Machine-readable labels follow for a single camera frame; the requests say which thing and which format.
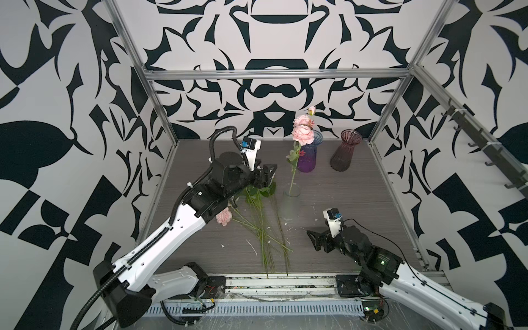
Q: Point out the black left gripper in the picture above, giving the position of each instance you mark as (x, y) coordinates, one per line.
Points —
(265, 180)

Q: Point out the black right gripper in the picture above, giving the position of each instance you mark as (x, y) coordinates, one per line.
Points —
(319, 238)

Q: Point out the clear ribbed glass vase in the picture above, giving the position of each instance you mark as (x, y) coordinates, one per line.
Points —
(290, 202)

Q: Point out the pink carnation stem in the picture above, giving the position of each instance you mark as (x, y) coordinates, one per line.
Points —
(225, 217)
(302, 134)

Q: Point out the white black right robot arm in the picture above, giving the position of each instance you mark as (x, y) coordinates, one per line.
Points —
(386, 274)

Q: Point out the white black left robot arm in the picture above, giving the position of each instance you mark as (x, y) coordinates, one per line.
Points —
(129, 286)

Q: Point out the purple blue glass vase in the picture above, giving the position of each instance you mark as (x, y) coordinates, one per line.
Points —
(308, 154)

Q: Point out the smoky pink glass vase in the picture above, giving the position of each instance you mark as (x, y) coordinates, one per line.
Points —
(342, 157)

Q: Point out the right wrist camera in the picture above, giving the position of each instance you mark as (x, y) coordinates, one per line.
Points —
(333, 218)

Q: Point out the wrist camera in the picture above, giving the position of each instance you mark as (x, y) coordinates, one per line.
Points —
(333, 218)
(249, 148)

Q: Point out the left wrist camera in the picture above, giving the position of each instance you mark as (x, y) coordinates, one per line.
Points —
(249, 148)

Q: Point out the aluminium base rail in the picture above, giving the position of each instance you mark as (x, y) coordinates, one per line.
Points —
(281, 286)

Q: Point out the aluminium frame crossbar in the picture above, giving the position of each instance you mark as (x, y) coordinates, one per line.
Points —
(274, 74)

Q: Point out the white slotted cable duct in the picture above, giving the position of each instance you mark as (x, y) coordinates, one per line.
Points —
(274, 308)

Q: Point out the grey wall hook rail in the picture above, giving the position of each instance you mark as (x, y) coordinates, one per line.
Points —
(482, 140)

